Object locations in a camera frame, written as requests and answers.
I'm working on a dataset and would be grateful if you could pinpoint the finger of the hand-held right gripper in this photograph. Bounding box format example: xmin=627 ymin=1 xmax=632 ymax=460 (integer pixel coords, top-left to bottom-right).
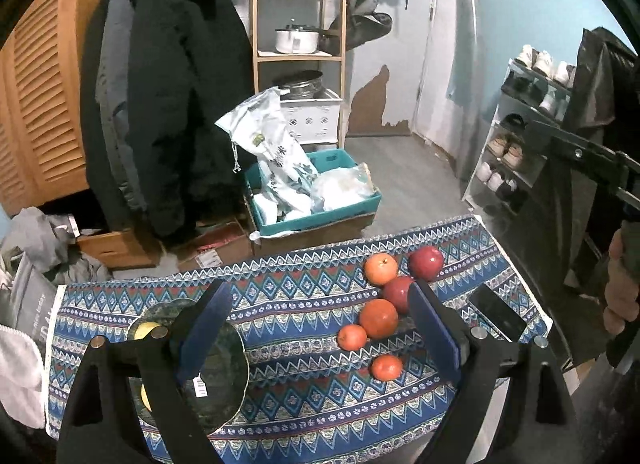
xmin=524 ymin=119 xmax=640 ymax=221

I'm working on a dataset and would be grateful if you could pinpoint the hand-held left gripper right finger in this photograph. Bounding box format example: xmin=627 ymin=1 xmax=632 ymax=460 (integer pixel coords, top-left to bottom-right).
xmin=407 ymin=279 xmax=593 ymax=464

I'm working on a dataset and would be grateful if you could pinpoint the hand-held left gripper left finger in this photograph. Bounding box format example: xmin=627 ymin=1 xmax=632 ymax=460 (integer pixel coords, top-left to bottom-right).
xmin=56 ymin=278 xmax=236 ymax=464

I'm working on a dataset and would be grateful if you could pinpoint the small orange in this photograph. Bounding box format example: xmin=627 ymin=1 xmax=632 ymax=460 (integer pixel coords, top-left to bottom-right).
xmin=337 ymin=324 xmax=369 ymax=351
xmin=370 ymin=354 xmax=404 ymax=382

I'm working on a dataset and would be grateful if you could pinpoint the red apple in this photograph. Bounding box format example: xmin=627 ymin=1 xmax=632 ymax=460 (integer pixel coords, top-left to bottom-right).
xmin=382 ymin=275 xmax=416 ymax=314
xmin=408 ymin=245 xmax=446 ymax=281

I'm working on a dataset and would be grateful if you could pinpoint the large orange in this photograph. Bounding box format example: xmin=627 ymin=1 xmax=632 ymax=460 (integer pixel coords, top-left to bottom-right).
xmin=359 ymin=299 xmax=400 ymax=340

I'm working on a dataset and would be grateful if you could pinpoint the dark green bowl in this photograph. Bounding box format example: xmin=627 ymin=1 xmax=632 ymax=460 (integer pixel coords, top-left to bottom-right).
xmin=125 ymin=298 xmax=251 ymax=437

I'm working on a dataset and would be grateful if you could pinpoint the orange with stem mark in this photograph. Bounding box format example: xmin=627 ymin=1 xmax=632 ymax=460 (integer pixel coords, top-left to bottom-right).
xmin=364 ymin=253 xmax=399 ymax=287

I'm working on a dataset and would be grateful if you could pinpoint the person's right hand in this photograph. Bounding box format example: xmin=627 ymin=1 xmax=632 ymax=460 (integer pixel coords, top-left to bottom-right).
xmin=604 ymin=228 xmax=640 ymax=325

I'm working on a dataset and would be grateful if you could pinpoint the black smartphone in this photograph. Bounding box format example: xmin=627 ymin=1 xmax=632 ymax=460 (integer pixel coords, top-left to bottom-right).
xmin=467 ymin=283 xmax=528 ymax=343

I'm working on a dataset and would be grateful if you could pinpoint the small labelled cardboard box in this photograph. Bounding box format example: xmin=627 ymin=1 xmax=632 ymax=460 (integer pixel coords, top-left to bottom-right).
xmin=177 ymin=221 xmax=254 ymax=273

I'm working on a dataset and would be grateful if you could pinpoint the white shoe rack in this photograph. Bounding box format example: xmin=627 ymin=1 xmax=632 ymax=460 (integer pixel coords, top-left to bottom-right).
xmin=460 ymin=57 xmax=576 ymax=221

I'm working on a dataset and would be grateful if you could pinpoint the shoe rack with shoes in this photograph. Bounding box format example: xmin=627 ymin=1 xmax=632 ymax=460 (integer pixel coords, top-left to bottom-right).
xmin=475 ymin=43 xmax=577 ymax=215

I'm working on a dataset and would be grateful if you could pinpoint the wooden drawer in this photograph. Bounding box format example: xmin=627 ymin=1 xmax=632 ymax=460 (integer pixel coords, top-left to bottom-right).
xmin=75 ymin=227 xmax=162 ymax=270

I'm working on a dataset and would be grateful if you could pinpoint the blue patterned tablecloth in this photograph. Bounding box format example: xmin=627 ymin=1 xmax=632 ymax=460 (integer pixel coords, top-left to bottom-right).
xmin=44 ymin=214 xmax=553 ymax=464

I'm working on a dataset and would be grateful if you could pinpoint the large cardboard box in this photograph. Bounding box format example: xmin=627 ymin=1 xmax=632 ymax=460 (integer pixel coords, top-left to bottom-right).
xmin=245 ymin=194 xmax=377 ymax=258

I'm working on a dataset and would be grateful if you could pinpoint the teal plastic crate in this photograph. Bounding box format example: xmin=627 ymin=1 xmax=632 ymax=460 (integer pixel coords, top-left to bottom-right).
xmin=245 ymin=149 xmax=383 ymax=238

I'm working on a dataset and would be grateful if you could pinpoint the white door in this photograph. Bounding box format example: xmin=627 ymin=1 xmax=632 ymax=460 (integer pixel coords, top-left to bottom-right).
xmin=411 ymin=0 xmax=476 ymax=180

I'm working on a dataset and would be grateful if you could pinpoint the clear plastic bag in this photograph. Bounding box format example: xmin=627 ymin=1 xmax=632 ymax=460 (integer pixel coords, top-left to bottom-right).
xmin=310 ymin=164 xmax=381 ymax=213

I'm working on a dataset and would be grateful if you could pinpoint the grey tote bag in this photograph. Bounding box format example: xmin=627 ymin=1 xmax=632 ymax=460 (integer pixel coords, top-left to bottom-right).
xmin=0 ymin=251 xmax=59 ymax=341

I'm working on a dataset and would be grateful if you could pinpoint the grey clothing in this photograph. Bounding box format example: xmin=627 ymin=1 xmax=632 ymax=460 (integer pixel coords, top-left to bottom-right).
xmin=0 ymin=207 xmax=114 ymax=286

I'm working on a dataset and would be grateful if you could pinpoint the white cloth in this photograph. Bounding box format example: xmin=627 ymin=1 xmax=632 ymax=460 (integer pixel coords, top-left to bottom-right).
xmin=0 ymin=324 xmax=49 ymax=430

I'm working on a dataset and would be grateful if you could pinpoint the white printed rice bag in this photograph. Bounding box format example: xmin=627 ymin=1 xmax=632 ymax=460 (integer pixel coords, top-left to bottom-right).
xmin=215 ymin=87 xmax=327 ymax=225

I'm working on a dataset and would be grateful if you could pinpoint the white plastic basket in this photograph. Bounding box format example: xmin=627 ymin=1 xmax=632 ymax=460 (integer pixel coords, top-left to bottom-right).
xmin=280 ymin=89 xmax=344 ymax=146

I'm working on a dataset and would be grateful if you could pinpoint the black coat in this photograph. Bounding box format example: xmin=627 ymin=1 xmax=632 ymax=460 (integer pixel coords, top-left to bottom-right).
xmin=80 ymin=0 xmax=257 ymax=246

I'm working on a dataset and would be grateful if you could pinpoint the grey hanging bag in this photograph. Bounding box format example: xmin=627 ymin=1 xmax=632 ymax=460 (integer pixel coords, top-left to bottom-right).
xmin=327 ymin=0 xmax=394 ymax=52

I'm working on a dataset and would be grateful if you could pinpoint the metal pot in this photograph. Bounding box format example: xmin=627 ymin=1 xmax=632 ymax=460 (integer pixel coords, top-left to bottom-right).
xmin=277 ymin=70 xmax=325 ymax=101

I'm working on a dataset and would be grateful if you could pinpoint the wooden louvered cabinet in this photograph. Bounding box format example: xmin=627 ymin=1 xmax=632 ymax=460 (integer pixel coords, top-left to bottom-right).
xmin=0 ymin=0 xmax=121 ymax=217

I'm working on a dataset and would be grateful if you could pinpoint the white cooking pot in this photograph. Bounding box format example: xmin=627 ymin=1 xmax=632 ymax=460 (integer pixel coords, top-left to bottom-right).
xmin=274 ymin=24 xmax=322 ymax=56

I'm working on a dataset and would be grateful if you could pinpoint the wooden shelf unit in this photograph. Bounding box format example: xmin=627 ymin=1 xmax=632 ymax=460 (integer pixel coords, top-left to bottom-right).
xmin=250 ymin=0 xmax=349 ymax=151

